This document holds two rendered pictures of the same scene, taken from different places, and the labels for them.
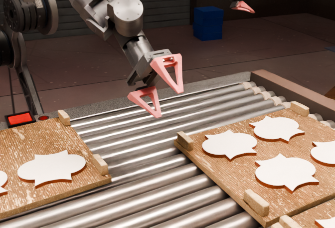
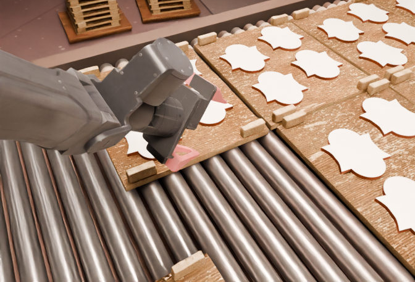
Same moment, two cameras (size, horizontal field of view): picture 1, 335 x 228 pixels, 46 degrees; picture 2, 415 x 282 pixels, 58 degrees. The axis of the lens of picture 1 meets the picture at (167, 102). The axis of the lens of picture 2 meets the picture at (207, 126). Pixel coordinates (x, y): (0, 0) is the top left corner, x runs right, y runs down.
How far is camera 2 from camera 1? 0.84 m
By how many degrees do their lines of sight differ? 73
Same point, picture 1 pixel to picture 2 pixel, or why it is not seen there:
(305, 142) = not seen: hidden behind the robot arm
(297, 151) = not seen: hidden behind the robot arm
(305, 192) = (229, 100)
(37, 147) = not seen: outside the picture
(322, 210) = (251, 97)
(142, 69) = (199, 116)
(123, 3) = (167, 54)
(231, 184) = (219, 143)
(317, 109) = (82, 65)
